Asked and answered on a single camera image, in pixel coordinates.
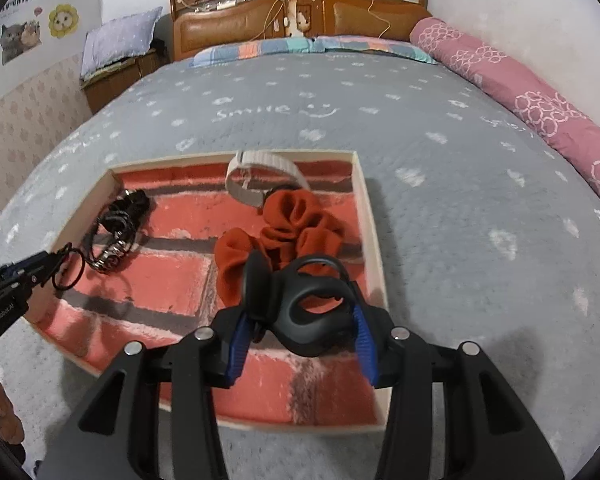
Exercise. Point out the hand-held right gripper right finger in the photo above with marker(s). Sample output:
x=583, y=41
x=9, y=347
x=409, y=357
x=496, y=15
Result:
x=365, y=345

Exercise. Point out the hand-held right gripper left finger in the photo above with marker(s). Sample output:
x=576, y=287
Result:
x=237, y=345

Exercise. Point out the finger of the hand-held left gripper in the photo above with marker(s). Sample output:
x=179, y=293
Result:
x=25, y=265
x=20, y=282

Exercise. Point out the black claw hair clip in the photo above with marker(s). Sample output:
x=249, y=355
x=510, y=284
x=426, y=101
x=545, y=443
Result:
x=300, y=320

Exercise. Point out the red-lined wooden jewelry tray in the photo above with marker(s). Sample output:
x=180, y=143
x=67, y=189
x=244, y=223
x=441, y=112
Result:
x=180, y=285

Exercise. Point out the red scrunchie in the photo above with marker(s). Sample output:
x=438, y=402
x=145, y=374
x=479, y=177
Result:
x=290, y=230

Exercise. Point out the person's left hand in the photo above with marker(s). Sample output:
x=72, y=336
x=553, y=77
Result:
x=2, y=410

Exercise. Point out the grey patterned bed blanket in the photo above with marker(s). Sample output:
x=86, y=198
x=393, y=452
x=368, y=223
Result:
x=480, y=185

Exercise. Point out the wooden nightstand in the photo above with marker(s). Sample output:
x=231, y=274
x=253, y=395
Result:
x=120, y=85

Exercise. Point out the grey cat sticker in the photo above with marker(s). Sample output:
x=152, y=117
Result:
x=20, y=39

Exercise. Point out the lavender dotted pillow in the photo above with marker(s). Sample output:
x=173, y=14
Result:
x=120, y=40

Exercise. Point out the yellow flower cat sticker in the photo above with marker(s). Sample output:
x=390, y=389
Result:
x=62, y=20

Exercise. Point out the pink circle-print bolster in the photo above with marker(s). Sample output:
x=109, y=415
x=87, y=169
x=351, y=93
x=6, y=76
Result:
x=530, y=100

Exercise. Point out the wooden padded headboard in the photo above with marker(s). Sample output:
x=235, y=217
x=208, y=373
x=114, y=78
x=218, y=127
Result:
x=230, y=25

